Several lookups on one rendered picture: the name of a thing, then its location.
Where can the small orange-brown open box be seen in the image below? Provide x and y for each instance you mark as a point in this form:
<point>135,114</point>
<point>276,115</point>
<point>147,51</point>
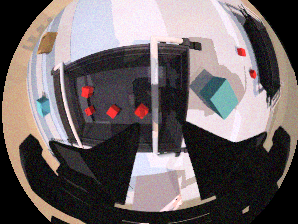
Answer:
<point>46,43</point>

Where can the light blue cube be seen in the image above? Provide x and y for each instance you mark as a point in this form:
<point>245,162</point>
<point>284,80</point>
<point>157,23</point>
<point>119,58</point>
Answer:
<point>220,97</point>
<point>43,106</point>

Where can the small red block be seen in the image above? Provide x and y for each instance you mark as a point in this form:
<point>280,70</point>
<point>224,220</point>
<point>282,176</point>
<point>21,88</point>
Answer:
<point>252,73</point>
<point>142,110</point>
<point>87,91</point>

